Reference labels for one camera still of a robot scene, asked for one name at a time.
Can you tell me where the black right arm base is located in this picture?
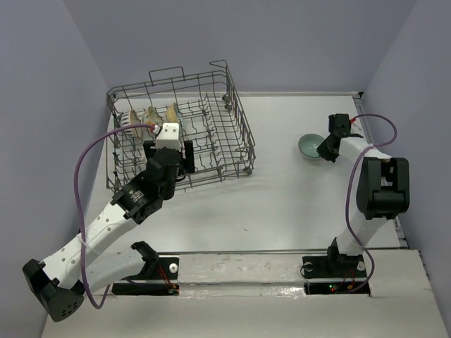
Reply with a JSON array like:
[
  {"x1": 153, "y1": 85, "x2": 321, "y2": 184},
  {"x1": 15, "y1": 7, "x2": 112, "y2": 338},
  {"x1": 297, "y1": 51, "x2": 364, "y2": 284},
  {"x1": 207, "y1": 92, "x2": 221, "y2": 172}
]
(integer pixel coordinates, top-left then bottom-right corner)
[{"x1": 299, "y1": 256, "x2": 371, "y2": 295}]

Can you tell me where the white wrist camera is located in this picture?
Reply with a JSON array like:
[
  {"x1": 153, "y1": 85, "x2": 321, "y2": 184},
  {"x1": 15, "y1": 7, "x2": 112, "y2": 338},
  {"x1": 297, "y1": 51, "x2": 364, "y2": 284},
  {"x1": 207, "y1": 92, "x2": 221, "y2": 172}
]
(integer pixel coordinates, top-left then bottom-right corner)
[
  {"x1": 155, "y1": 123, "x2": 181, "y2": 151},
  {"x1": 351, "y1": 122, "x2": 364, "y2": 137}
]

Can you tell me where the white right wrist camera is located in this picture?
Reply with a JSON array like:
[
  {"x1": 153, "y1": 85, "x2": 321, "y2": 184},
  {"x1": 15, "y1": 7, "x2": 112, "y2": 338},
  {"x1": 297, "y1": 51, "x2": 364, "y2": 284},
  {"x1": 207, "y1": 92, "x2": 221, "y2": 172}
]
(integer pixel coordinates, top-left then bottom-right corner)
[{"x1": 351, "y1": 122, "x2": 364, "y2": 137}]

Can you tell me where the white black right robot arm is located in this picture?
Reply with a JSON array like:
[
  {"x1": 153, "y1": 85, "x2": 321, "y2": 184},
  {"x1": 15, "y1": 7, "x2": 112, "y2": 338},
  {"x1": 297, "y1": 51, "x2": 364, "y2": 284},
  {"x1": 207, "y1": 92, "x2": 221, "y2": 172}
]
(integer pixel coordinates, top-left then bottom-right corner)
[{"x1": 317, "y1": 114, "x2": 410, "y2": 276}]

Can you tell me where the teal yellow sun bowl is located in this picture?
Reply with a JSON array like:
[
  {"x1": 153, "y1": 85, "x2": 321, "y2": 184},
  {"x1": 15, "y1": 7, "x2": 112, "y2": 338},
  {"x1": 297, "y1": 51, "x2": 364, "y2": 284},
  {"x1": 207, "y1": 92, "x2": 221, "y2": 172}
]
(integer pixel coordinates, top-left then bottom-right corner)
[{"x1": 164, "y1": 103, "x2": 183, "y2": 129}]

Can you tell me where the plain teal bowl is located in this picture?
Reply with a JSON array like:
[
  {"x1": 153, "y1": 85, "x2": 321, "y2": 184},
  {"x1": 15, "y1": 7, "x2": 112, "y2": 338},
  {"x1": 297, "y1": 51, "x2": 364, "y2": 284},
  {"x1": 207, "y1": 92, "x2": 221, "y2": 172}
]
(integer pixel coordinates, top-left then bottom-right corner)
[{"x1": 297, "y1": 133, "x2": 325, "y2": 161}]

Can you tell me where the orange flower bowl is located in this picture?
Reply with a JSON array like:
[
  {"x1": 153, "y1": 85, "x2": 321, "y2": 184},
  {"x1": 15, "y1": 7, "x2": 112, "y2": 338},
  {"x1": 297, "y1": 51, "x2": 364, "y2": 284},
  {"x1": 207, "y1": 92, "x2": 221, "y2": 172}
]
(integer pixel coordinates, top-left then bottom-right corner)
[{"x1": 141, "y1": 106, "x2": 163, "y2": 127}]

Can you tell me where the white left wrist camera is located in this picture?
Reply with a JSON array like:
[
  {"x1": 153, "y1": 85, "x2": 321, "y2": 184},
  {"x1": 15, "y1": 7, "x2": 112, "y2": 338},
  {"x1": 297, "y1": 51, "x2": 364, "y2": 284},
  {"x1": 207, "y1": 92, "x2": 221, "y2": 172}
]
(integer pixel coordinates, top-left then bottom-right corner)
[{"x1": 155, "y1": 123, "x2": 181, "y2": 151}]

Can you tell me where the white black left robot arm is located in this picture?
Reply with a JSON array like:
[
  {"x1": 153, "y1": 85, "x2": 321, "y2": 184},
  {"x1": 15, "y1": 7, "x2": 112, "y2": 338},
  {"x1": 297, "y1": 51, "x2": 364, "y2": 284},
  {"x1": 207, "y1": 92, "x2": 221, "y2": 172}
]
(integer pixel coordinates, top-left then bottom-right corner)
[{"x1": 23, "y1": 141, "x2": 194, "y2": 322}]

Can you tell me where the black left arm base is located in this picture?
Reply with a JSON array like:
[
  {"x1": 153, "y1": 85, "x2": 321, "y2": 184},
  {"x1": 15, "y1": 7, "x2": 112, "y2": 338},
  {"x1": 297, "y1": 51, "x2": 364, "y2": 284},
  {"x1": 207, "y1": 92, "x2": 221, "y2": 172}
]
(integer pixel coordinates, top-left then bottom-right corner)
[{"x1": 111, "y1": 255, "x2": 180, "y2": 296}]

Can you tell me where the grey wire dish rack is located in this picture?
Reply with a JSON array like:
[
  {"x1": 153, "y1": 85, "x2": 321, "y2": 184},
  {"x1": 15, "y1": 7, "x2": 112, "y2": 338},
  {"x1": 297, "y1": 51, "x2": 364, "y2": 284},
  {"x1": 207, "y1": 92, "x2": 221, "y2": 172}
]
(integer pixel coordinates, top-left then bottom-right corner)
[{"x1": 106, "y1": 60, "x2": 256, "y2": 191}]

